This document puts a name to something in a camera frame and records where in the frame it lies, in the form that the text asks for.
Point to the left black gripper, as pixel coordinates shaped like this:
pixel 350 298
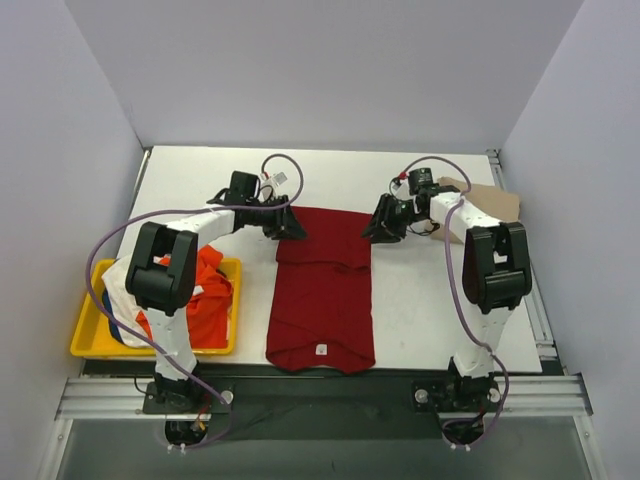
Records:
pixel 279 218

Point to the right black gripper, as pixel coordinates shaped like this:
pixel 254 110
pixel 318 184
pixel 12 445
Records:
pixel 391 218

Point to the dark red t shirt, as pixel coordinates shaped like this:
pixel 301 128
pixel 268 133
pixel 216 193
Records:
pixel 321 312

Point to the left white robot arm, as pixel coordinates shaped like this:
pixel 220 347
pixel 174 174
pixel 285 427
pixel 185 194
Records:
pixel 162 271

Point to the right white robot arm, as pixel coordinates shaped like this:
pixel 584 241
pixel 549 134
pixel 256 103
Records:
pixel 487 261

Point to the orange t shirt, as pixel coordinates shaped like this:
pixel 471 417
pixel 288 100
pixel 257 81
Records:
pixel 207 311

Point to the folded beige t shirt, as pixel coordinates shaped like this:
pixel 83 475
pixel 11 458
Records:
pixel 492 200

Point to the white t shirt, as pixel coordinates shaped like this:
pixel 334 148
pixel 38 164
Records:
pixel 125 309

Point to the navy blue t shirt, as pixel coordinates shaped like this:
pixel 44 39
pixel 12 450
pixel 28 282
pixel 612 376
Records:
pixel 113 328

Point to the yellow plastic tray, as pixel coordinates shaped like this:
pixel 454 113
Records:
pixel 91 338

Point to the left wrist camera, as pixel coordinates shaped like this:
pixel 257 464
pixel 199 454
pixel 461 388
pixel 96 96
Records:
pixel 275 180

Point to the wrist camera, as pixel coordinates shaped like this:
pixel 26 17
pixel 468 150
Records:
pixel 275 180
pixel 397 181

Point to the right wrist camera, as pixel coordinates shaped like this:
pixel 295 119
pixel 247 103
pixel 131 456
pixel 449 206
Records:
pixel 397 181

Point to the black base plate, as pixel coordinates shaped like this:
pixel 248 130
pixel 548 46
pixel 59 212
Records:
pixel 264 403

